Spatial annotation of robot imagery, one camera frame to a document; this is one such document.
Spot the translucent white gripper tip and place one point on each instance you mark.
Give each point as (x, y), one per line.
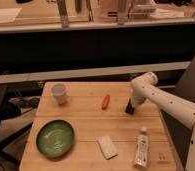
(134, 104)

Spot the black eraser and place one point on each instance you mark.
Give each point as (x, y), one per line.
(129, 108)

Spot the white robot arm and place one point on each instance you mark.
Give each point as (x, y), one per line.
(144, 87)

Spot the orange carrot toy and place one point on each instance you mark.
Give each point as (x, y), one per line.
(105, 102)

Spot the clear plastic bottle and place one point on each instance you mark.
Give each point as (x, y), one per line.
(141, 154)

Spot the white sponge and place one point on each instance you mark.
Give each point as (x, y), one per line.
(107, 147)

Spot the white paper cup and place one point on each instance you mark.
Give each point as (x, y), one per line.
(59, 92)

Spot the green plate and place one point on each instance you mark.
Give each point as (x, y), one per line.
(55, 139)

